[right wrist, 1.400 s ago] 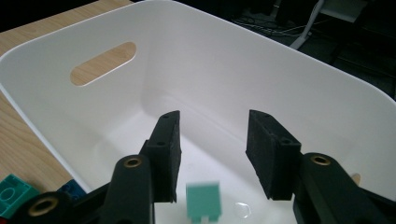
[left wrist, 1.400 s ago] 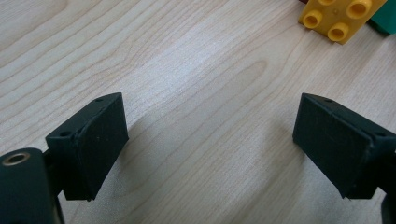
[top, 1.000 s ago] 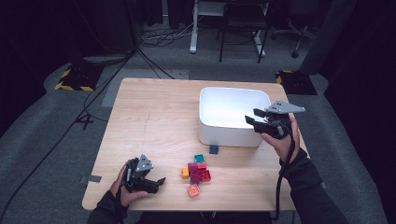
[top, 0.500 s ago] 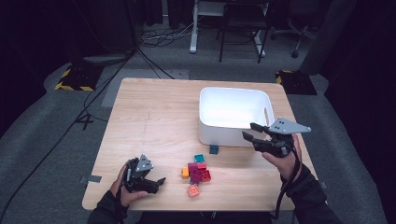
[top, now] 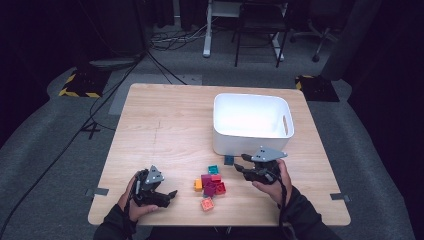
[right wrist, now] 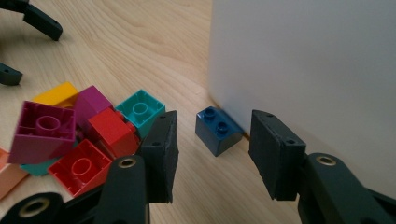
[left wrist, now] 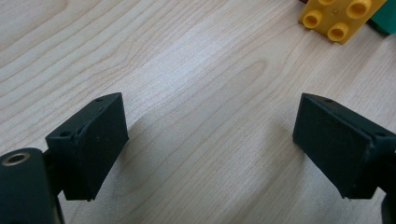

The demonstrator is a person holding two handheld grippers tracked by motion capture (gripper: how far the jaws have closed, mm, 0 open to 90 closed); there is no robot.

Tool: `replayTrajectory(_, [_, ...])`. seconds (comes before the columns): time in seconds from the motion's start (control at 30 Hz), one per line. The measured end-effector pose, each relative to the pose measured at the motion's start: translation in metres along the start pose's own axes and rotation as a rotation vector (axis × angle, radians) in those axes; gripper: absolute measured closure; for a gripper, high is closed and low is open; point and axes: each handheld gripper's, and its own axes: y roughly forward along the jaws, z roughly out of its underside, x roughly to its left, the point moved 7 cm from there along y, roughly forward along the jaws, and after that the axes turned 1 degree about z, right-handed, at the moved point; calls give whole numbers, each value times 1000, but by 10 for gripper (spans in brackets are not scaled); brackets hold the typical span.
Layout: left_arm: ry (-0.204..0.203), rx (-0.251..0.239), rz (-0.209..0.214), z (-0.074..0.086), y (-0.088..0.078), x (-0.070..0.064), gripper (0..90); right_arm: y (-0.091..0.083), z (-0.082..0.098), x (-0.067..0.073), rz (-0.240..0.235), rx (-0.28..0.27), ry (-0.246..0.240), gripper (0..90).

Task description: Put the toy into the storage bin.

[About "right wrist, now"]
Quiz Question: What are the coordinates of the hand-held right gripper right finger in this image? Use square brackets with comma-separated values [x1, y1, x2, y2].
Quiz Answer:
[247, 109, 307, 202]

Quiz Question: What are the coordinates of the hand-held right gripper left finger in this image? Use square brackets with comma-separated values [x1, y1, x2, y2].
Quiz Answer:
[135, 110, 180, 204]

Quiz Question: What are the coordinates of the dark blue toy building block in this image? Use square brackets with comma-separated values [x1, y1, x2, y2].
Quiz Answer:
[194, 105, 245, 157]

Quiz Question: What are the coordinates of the red toy building block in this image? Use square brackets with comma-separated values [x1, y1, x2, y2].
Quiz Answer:
[88, 106, 140, 159]
[47, 138, 113, 198]

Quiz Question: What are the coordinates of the white plastic bin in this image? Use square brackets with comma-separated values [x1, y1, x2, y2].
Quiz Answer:
[207, 0, 396, 200]

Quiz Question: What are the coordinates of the yellow toy building block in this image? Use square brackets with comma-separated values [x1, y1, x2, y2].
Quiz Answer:
[32, 81, 79, 109]

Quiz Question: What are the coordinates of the teal toy building block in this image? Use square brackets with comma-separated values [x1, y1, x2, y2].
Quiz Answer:
[20, 157, 62, 177]
[115, 89, 166, 139]

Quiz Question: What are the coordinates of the magenta toy building block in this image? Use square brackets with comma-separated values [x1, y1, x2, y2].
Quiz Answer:
[7, 100, 78, 165]
[73, 85, 114, 132]

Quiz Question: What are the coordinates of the salmon pink toy building block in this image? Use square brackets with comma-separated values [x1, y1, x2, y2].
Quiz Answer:
[0, 147, 30, 200]

